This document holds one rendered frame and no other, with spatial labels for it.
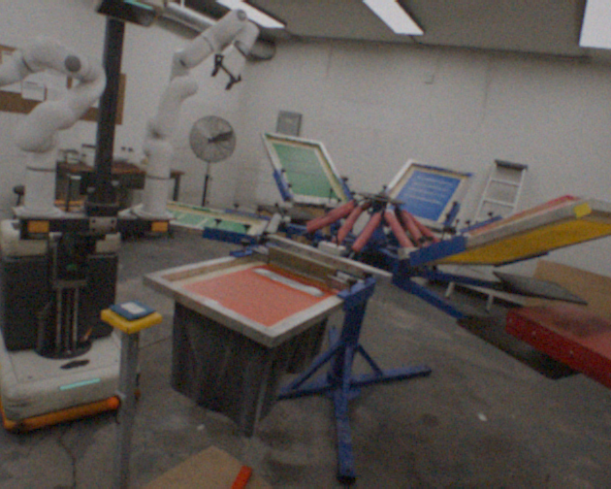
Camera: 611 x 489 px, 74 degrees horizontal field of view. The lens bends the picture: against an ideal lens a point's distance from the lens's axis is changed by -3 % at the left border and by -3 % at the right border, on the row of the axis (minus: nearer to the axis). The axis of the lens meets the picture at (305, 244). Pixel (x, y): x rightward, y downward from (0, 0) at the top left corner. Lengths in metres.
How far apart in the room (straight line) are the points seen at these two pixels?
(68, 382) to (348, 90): 5.27
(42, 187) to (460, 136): 4.98
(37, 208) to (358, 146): 5.05
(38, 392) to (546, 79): 5.59
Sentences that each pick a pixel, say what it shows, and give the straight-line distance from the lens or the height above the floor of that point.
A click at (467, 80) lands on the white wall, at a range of 5.95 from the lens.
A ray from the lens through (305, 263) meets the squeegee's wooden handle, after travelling 1.86.
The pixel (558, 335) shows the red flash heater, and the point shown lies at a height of 1.10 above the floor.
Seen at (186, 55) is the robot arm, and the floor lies 1.80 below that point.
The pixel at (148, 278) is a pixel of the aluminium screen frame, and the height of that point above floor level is 0.98.
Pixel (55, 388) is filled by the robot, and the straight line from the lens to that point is 2.34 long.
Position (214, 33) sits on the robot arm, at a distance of 1.93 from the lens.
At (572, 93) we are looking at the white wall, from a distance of 5.81.
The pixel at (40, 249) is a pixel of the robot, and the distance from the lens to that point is 2.37.
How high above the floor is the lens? 1.56
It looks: 14 degrees down
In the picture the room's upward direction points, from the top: 11 degrees clockwise
